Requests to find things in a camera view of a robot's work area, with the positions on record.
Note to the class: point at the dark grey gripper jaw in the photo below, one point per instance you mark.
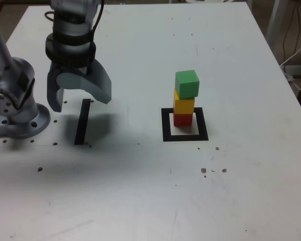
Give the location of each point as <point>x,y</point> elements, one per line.
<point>52,95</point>

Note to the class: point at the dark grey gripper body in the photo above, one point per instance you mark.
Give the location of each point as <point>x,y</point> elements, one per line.
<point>74,69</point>

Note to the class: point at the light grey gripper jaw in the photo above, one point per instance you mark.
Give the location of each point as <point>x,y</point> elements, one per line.
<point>100,88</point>

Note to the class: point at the yellow cube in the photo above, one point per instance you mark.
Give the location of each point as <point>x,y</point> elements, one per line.
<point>184,105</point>

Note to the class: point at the green cube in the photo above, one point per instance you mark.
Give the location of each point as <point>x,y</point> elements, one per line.
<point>188,85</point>

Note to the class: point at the red cube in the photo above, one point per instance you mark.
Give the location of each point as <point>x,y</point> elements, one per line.
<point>182,120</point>

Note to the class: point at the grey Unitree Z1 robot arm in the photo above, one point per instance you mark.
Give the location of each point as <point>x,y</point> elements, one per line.
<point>17,75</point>

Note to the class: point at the black tape square outline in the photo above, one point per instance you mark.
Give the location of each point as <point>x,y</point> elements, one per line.
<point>165,125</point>

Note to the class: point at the black tape strip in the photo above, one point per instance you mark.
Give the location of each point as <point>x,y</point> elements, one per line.
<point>80,125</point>

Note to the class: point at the white metal post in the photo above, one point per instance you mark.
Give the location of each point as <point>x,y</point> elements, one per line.
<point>274,25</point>

